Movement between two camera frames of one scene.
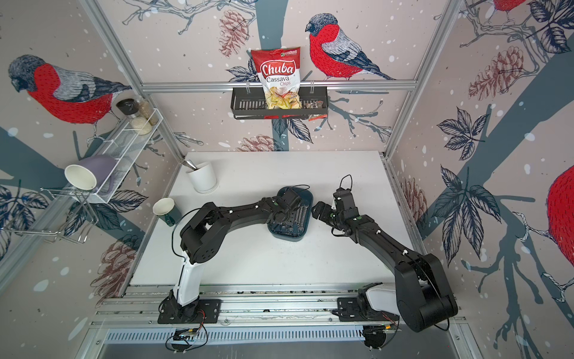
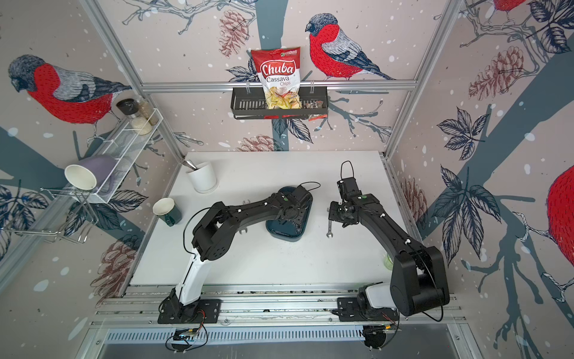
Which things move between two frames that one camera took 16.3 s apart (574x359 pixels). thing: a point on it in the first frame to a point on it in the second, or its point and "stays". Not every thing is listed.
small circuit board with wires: [184, 339] stays
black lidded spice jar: [128, 106] stays
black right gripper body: [328, 215] to [338, 213]
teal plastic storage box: [300, 224] stays
